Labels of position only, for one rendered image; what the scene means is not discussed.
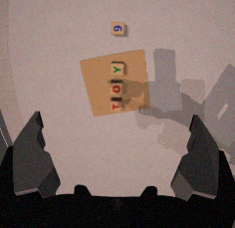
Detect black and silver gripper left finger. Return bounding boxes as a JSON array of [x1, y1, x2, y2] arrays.
[[0, 112, 61, 228]]

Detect tan flat mat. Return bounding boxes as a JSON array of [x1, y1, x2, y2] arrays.
[[79, 50, 150, 116]]

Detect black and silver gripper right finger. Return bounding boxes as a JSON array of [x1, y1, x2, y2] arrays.
[[170, 114, 235, 228]]

